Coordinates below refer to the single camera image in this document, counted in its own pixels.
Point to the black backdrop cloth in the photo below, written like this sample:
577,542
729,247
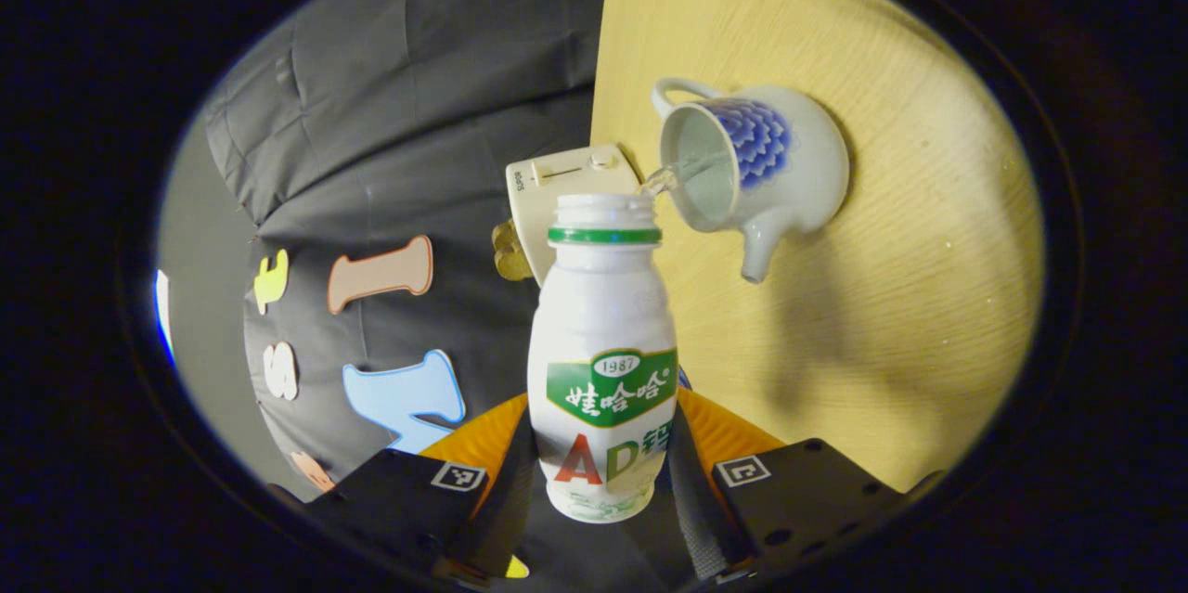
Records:
418,110

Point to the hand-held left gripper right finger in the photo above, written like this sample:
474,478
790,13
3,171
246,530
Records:
807,491

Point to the brown toast slices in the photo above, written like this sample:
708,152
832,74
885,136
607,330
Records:
510,254

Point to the white toaster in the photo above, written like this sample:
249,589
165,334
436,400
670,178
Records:
557,194

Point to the white green-label water bottle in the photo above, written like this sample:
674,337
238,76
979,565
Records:
603,315

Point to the white blue-flower teacup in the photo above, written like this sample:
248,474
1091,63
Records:
798,157

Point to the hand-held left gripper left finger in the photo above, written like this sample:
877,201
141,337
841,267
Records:
399,500

